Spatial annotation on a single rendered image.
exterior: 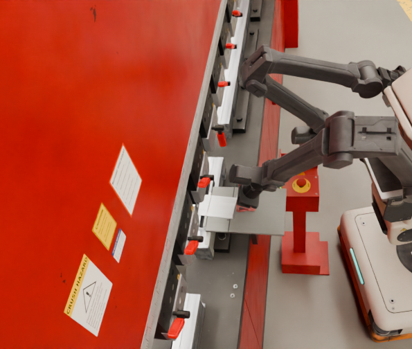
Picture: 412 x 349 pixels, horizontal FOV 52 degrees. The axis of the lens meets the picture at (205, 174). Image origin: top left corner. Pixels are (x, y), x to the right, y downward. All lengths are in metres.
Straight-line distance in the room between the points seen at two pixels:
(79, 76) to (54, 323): 0.33
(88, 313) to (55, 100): 0.31
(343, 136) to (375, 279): 1.33
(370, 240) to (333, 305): 0.40
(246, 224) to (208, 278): 0.23
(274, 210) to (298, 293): 1.01
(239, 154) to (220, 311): 0.66
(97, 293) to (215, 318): 0.80
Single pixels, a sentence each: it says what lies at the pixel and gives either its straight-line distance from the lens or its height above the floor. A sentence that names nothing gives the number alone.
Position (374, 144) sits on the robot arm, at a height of 1.56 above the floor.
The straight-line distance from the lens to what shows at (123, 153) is 0.74.
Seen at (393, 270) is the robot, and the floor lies 0.28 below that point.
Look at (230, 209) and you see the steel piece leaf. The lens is 1.46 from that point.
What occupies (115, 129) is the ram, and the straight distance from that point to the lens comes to 0.72.
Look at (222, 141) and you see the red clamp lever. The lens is 1.40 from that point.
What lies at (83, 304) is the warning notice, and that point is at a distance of 0.66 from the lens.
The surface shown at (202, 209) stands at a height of 1.00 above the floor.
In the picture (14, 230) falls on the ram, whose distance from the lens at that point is 0.51.
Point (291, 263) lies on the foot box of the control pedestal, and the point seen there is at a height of 0.12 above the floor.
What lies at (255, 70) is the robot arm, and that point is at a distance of 1.31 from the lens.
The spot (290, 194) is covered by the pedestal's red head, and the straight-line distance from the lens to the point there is 1.74.
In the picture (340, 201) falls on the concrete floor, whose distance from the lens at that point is 2.66.
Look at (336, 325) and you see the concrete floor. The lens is 2.34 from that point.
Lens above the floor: 2.23
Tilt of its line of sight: 52 degrees down
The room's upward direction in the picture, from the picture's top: 17 degrees counter-clockwise
